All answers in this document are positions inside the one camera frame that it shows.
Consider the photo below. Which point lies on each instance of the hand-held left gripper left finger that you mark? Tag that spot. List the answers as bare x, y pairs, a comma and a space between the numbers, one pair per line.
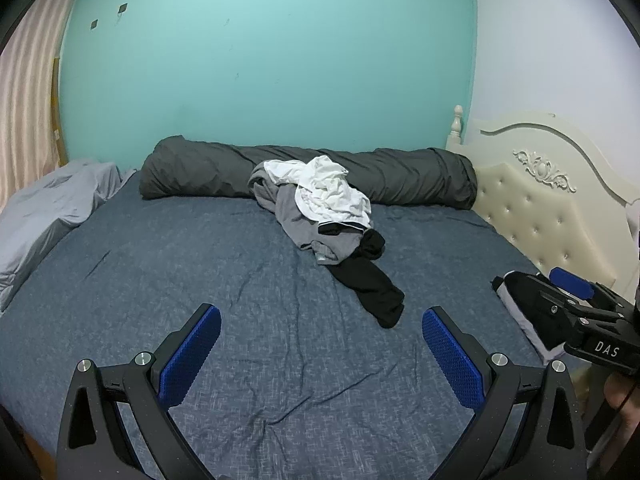
192, 355

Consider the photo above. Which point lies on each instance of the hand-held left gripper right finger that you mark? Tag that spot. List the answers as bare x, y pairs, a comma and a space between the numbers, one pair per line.
452, 360

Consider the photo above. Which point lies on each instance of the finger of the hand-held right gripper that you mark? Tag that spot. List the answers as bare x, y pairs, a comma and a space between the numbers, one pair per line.
572, 282
557, 310

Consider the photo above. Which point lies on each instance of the person's right hand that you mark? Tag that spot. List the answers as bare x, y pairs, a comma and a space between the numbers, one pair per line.
625, 420

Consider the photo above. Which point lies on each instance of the folded black and white garment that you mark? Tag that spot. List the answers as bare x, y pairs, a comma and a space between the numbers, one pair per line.
525, 305

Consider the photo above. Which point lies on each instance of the cream tufted headboard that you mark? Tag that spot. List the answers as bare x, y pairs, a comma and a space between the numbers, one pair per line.
550, 220

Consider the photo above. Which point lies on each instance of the grey garment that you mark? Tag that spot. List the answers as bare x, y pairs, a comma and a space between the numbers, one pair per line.
295, 225

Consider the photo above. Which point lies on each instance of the dark grey rolled duvet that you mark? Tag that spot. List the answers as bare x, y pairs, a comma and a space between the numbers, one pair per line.
200, 170

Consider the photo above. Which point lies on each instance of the white shirt with black collar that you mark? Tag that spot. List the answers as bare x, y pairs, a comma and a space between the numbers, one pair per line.
340, 205

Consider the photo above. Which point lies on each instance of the light grey blanket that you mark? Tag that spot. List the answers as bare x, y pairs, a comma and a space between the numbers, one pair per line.
45, 210

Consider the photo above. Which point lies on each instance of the pink curtain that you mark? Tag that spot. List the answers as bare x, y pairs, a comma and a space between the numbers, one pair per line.
25, 85

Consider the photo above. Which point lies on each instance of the wooden frame strip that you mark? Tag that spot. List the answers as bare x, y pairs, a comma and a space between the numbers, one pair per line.
57, 110

